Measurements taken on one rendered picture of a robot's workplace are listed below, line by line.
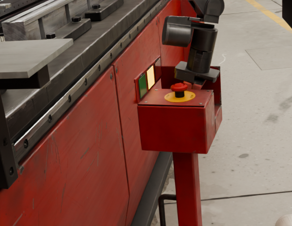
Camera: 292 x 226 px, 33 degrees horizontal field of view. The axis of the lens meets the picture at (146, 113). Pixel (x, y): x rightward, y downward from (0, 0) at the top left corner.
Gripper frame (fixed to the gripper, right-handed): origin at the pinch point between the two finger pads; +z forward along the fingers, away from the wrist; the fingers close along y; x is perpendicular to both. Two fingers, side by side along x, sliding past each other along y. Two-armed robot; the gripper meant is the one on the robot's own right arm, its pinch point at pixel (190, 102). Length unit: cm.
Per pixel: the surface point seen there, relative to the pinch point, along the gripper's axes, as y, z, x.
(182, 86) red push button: 0.9, -7.8, 10.5
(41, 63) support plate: 14, -23, 55
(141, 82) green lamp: 10.3, -6.6, 11.8
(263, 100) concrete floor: -16, 66, -194
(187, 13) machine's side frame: 37, 15, -163
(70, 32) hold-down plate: 36.6, -8.8, -5.1
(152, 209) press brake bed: 15, 73, -55
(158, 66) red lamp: 10.2, -6.7, -1.9
